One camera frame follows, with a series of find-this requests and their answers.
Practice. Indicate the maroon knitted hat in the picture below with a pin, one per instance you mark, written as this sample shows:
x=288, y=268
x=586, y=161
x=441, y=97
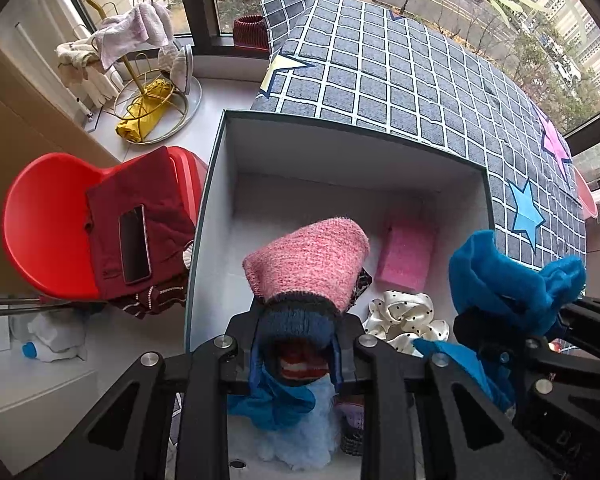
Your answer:
x=250, y=34

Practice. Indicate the red plastic chair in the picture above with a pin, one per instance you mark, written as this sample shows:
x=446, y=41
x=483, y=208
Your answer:
x=45, y=220

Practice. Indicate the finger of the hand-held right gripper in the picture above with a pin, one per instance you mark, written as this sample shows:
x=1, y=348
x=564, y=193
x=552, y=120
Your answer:
x=510, y=355
x=597, y=325

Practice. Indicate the pink sponge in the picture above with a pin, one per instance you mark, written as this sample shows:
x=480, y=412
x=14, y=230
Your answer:
x=407, y=255

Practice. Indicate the leopard print scrunchie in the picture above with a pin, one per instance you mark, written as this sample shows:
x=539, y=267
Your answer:
x=361, y=284

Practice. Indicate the white bottle blue cap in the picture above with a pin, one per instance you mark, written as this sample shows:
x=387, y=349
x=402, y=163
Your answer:
x=55, y=335

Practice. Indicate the grey cardboard box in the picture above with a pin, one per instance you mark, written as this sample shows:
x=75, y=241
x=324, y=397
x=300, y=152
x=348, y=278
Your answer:
x=330, y=200

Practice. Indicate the beige towel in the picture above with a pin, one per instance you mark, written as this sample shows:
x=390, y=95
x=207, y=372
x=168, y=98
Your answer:
x=77, y=57

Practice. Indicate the lilac knitted cloth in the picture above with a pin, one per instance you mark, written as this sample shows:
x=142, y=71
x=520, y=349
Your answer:
x=352, y=414

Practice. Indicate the yellow umbrella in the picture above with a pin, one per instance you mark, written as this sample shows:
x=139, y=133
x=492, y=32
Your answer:
x=142, y=115

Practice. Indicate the pale pink towel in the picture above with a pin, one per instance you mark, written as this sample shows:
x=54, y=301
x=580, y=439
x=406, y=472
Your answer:
x=130, y=30

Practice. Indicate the dark patterned cloth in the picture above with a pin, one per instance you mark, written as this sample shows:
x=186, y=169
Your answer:
x=352, y=442

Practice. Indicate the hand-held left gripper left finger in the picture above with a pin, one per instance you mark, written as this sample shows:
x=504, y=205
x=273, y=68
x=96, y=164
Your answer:
x=255, y=375

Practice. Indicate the light blue fluffy cloth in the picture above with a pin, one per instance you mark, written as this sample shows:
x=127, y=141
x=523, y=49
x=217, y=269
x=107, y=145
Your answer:
x=300, y=442

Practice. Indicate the white round tray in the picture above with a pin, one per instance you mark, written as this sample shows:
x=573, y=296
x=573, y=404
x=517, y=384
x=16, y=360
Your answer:
x=192, y=100

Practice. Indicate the white polka dot scrunchie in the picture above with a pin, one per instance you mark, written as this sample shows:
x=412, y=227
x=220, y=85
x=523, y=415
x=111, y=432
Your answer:
x=405, y=317

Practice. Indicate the white cloth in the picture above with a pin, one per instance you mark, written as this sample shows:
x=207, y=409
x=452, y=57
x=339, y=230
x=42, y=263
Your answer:
x=176, y=67

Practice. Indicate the grey checked star blanket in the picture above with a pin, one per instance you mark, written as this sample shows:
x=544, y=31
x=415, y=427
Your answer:
x=405, y=90

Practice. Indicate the black smartphone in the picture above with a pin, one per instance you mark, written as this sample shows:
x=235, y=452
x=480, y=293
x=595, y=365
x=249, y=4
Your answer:
x=134, y=245

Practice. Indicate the pink knitted sock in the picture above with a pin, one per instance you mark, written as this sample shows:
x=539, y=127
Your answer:
x=305, y=260

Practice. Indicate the blue fleece cloth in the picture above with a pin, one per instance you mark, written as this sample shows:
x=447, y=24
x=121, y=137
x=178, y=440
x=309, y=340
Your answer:
x=490, y=280
x=272, y=405

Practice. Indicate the maroon knitted sweater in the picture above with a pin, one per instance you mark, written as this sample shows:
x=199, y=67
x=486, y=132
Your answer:
x=170, y=230

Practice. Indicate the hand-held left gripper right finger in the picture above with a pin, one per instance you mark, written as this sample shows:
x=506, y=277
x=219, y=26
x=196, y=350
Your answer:
x=336, y=367

